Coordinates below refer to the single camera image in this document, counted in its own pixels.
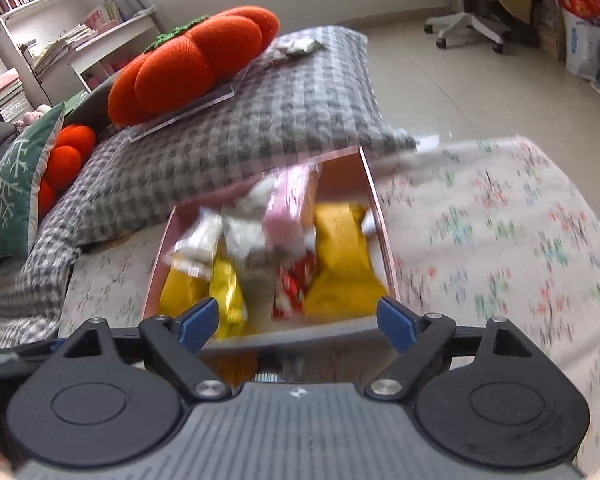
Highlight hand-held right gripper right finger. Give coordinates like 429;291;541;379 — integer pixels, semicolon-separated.
364;296;536;400

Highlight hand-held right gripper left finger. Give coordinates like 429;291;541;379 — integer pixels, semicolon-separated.
62;296;233;402

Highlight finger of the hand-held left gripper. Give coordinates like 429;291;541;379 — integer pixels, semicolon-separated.
0;341;66;377

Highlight small yellow snack packet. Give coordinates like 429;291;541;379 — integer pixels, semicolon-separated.
209;252;248;340

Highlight pink cardboard box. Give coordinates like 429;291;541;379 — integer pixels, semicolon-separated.
142;146;400;356

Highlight white snack packet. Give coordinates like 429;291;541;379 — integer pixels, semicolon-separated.
170;212;224;273

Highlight large yellow snack packet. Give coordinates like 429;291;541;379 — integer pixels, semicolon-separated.
304;202;390;320

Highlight red snack packet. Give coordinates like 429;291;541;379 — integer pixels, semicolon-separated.
271;252;317;320

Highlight silver snack packet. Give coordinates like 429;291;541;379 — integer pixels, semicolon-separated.
222;180;273;266

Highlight pink snack packet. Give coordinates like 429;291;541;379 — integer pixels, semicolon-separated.
262;167;323;253

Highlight grey checked blanket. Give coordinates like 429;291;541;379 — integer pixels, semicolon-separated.
0;230;88;356

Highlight floral bed sheet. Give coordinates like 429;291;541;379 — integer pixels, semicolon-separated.
57;135;600;476

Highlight green snowflake pillow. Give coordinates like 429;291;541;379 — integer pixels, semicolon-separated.
0;101;67;260

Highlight clear acrylic board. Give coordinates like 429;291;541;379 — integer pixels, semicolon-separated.
127;85;236;142

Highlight small orange pumpkin cushion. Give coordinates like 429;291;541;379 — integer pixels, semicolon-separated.
37;125;97;216

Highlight grey checked pillow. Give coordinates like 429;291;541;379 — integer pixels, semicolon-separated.
35;25;418;261

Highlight pink plush toy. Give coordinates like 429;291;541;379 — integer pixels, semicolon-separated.
14;105;48;131

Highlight large orange pumpkin cushion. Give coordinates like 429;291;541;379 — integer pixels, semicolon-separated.
106;6;281;127

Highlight small white packets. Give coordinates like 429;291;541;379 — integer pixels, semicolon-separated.
269;35;329;63

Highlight stacks of books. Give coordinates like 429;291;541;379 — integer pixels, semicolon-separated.
0;2;156;121

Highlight white office chair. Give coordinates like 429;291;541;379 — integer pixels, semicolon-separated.
414;0;512;54

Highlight white and blue bag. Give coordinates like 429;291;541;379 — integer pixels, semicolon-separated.
562;7;600;83

